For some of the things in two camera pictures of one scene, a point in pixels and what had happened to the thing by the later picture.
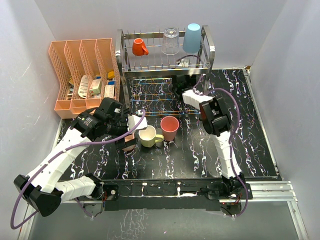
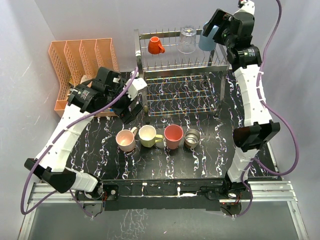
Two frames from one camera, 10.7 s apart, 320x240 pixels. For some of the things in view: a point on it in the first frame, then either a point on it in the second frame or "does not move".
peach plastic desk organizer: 88,72 does not move
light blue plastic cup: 192,40 → 207,43
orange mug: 139,48 → 155,47
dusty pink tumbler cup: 169,126 → 173,134
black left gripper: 121,143 → 126,115
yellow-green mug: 148,137 does not move
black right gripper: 191,82 → 218,17
